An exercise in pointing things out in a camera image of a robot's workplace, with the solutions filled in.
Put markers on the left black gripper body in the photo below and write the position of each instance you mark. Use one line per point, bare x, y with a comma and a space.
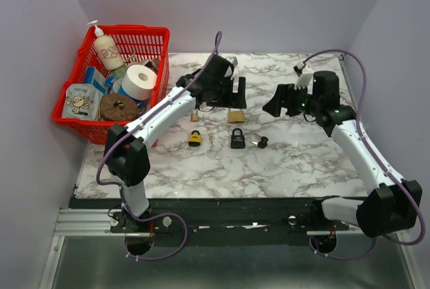
226, 98

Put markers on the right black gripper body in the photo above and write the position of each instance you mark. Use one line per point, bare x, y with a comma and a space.
299, 101

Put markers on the large brass padlock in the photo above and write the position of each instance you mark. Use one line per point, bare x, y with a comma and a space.
236, 116

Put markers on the small brass padlock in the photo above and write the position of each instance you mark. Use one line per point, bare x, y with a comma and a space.
194, 116

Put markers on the black padlock with keys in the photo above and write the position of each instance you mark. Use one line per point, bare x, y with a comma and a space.
237, 140

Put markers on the yellow black padlock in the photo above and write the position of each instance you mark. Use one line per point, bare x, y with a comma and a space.
195, 139

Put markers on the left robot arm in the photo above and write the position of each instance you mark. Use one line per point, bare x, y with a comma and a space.
126, 148

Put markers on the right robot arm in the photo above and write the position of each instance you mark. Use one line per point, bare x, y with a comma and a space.
391, 201

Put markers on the yellow padlock key pair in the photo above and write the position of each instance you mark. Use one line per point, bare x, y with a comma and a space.
211, 138

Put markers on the red plastic basket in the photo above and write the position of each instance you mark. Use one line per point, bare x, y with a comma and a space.
142, 41

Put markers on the brown round item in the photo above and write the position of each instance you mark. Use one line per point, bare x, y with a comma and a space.
117, 107

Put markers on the cream pump lotion bottle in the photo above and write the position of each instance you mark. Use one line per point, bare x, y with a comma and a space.
106, 48

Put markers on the blue white package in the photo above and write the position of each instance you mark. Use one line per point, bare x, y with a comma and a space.
96, 79

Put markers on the grey cartoon pouch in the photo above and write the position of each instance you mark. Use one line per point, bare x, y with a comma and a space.
82, 102

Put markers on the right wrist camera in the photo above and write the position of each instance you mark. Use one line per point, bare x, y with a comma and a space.
303, 79

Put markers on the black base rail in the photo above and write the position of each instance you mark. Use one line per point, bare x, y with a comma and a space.
228, 222

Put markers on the aluminium frame rail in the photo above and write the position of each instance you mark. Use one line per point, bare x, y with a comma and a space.
82, 223

